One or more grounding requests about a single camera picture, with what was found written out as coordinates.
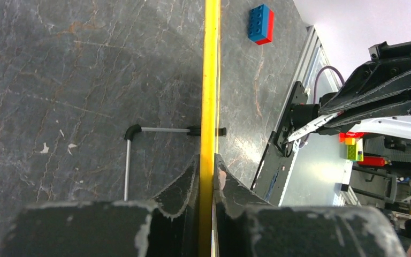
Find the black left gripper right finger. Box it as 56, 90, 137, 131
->
214, 154, 406, 256

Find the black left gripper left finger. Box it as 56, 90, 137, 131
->
0, 155, 200, 256

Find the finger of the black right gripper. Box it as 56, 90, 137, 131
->
319, 89, 411, 128
321, 41, 411, 110

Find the white whiteboard with yellow frame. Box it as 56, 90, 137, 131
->
198, 1, 220, 256

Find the white whiteboard marker pen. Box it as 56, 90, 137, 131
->
283, 111, 343, 143

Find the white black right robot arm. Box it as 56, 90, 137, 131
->
319, 41, 411, 139

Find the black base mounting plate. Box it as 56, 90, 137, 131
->
250, 81, 318, 206

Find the colourful toy brick stack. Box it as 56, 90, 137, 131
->
339, 132, 364, 162

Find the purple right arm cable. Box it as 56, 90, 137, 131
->
311, 65, 346, 105

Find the grey whiteboard wire stand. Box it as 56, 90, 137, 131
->
123, 124, 208, 201

